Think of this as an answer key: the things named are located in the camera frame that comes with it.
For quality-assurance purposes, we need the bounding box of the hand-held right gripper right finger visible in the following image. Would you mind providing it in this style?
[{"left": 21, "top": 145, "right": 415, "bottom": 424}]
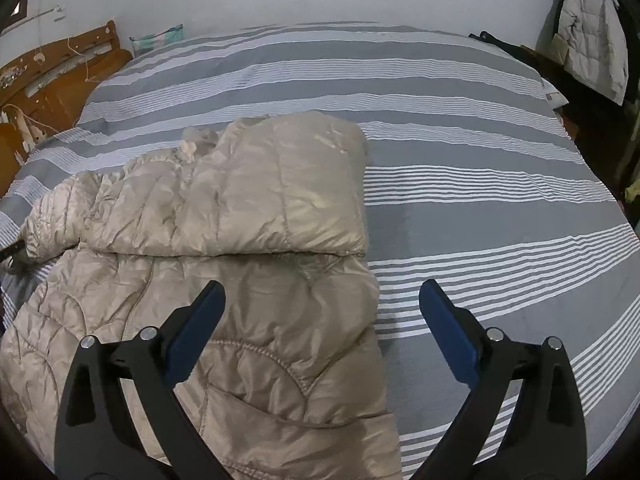
[{"left": 419, "top": 279, "right": 587, "bottom": 480}]

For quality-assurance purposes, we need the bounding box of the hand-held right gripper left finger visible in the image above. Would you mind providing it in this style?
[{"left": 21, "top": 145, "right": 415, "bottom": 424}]
[{"left": 54, "top": 280, "right": 227, "bottom": 480}]

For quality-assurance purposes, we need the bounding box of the beige quilted puffer jacket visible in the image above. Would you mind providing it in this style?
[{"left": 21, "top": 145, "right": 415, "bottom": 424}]
[{"left": 0, "top": 112, "right": 403, "bottom": 480}]

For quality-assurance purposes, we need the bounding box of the grey white striped bed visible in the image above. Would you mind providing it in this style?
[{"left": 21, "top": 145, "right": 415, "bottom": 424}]
[{"left": 0, "top": 22, "right": 638, "bottom": 480}]

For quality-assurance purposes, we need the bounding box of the wooden headboard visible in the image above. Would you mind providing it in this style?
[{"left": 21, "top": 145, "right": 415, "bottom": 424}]
[{"left": 0, "top": 20, "right": 135, "bottom": 198}]

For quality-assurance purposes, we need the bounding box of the dark wooden wardrobe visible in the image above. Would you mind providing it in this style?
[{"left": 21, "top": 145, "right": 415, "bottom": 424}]
[{"left": 535, "top": 0, "right": 640, "bottom": 201}]

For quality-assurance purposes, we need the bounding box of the teal plaid pillow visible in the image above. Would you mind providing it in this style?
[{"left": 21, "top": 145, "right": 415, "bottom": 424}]
[{"left": 129, "top": 22, "right": 185, "bottom": 56}]

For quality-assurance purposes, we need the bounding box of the dark cloth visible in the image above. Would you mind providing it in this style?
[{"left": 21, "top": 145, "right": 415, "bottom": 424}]
[{"left": 469, "top": 31, "right": 521, "bottom": 55}]

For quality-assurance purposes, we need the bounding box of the white hanging puffer coat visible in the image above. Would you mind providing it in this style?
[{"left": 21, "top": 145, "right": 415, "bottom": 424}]
[{"left": 556, "top": 0, "right": 630, "bottom": 106}]

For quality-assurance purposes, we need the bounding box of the white cord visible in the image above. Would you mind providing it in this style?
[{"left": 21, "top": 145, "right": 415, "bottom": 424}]
[{"left": 64, "top": 37, "right": 101, "bottom": 83}]

